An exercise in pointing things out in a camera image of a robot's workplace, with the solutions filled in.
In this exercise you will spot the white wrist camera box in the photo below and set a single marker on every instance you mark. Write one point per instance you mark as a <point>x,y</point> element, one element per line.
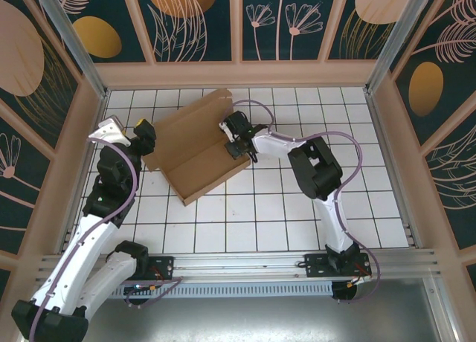
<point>224,128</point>
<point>109,132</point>

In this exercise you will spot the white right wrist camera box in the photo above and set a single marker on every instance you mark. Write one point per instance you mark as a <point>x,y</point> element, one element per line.
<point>224,128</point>

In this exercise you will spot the grey metal sheet panel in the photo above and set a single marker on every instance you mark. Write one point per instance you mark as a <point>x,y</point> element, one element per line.
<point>238,319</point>

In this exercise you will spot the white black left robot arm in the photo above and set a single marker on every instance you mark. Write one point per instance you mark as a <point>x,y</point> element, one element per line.
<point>85,245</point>

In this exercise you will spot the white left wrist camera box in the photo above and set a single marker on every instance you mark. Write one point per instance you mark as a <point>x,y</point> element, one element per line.
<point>109,132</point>

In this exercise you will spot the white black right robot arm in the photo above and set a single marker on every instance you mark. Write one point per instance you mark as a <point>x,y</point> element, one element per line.
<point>316,167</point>

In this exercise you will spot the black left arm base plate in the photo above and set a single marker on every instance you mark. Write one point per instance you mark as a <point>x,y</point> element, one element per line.
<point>163,264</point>

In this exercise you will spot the brown cardboard box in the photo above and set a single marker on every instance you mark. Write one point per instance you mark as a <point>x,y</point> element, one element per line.
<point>193,160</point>

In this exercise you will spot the aluminium mounting rail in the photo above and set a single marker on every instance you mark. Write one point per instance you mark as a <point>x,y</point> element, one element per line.
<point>238,264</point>

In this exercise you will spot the aluminium corner post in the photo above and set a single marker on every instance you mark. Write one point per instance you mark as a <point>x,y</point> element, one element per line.
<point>401,37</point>
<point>74,44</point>

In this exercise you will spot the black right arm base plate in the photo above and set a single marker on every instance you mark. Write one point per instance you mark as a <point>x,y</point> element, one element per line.
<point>316,265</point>

